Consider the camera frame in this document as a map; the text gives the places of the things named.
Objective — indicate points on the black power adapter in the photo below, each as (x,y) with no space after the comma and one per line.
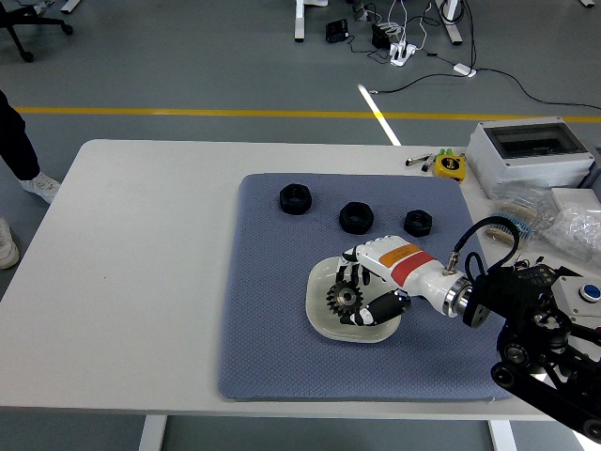
(336,31)

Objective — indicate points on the large black hex nut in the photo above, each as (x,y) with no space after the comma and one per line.
(345,223)

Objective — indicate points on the black threaded hex nut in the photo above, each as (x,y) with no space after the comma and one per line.
(284,203)

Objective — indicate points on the white power strip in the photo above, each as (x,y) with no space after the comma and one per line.
(403,54)

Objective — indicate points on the grey electrical enclosure box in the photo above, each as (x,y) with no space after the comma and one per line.
(483,155)

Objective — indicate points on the white square dish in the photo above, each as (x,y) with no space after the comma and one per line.
(319,282)

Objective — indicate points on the bag of blue resistors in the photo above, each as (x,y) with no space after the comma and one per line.
(516,206)

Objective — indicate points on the white table leg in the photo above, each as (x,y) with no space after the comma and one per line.
(502,437)
(152,434)

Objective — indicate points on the white desk foot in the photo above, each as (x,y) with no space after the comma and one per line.
(70,4)

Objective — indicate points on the black charger box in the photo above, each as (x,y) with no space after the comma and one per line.
(380,36)

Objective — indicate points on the yellow tape measure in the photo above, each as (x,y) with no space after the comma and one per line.
(449,166)

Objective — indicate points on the white desk leg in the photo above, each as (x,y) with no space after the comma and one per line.
(451,28)
(299,23)

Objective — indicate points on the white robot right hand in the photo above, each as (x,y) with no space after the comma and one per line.
(404,265)

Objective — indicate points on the silver pen-shaped tool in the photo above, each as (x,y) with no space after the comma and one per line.
(417,160)

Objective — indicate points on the flat white box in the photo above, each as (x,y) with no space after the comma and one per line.
(573,197)

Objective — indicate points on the small black hex nut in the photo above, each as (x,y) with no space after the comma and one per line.
(408,228)

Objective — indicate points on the large black gear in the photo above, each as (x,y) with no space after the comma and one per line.
(335,305)

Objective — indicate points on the black office chair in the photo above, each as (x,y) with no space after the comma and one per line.
(16,35)

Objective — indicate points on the bag of clear parts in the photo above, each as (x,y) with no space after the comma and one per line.
(577,230)

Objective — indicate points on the black and white button box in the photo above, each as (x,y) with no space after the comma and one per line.
(575,300)

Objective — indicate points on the blue-grey quilted mat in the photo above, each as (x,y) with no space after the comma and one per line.
(263,329)

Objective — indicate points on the white floor adapter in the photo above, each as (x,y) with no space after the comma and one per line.
(464,69)

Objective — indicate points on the small black tool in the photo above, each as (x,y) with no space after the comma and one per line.
(428,164)

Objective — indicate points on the person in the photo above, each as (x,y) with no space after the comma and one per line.
(19,145)

